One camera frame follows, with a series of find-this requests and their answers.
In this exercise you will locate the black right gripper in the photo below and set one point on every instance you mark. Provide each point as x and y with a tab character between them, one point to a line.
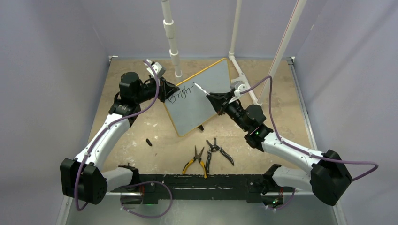
218	103

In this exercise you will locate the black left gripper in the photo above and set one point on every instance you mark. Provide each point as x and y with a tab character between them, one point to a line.
166	89

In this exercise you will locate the white whiteboard marker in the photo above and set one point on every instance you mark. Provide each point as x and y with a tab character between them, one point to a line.
201	89

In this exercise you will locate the yellow framed whiteboard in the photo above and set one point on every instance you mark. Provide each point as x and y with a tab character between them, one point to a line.
189	108

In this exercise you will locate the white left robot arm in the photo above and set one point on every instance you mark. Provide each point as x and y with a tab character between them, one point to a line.
81	177

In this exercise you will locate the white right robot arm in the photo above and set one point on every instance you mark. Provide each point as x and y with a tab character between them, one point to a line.
323	173

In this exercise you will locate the black base bar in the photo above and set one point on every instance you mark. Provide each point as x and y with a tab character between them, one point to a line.
244	187

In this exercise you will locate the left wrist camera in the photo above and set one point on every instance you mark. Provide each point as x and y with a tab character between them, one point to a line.
155	68

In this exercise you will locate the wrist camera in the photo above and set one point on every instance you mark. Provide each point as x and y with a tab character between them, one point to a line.
237	88
155	68

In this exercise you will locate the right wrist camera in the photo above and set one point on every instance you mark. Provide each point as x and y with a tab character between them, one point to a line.
237	88

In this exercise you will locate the black grey wire stripper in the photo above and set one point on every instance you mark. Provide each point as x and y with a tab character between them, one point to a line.
213	147

